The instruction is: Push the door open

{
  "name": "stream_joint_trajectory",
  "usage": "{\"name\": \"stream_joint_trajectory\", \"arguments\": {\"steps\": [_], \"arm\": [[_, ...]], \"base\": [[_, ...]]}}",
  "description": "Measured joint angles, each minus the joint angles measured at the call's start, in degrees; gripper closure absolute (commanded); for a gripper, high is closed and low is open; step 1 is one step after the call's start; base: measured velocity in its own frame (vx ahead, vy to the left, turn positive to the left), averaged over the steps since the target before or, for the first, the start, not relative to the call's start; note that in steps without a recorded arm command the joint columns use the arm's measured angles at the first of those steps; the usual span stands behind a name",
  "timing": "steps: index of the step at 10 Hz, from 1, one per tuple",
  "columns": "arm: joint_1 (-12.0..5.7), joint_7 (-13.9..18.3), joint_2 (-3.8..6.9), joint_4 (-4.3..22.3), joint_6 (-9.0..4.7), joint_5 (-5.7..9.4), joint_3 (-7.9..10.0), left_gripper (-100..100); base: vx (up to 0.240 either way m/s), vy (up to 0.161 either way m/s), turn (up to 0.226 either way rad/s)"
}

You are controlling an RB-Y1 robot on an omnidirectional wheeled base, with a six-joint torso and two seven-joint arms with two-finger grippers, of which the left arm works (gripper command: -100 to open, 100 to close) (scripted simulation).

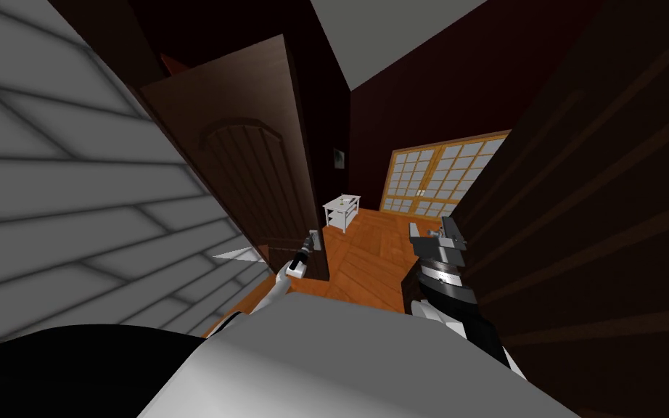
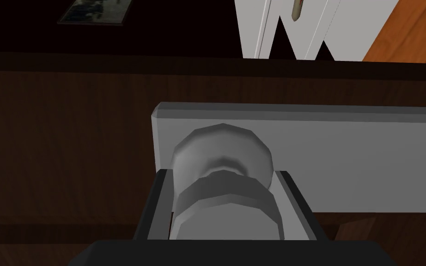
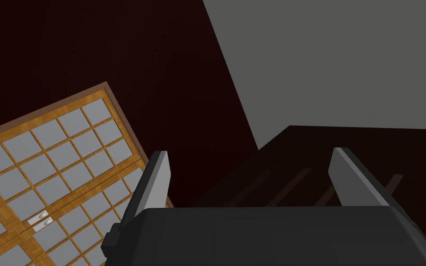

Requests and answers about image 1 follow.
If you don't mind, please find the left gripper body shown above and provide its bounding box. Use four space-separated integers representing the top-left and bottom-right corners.
297 229 323 263

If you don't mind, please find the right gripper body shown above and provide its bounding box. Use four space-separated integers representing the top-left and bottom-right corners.
411 231 467 269

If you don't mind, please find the wooden lattice window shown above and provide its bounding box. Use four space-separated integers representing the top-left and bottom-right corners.
379 130 513 219

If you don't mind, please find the dark brown door leaf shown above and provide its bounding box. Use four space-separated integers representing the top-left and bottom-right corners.
139 33 331 283

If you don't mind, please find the small white table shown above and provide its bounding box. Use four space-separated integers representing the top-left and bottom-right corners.
322 194 362 234

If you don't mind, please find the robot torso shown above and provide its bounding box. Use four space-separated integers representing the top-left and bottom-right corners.
136 292 581 418

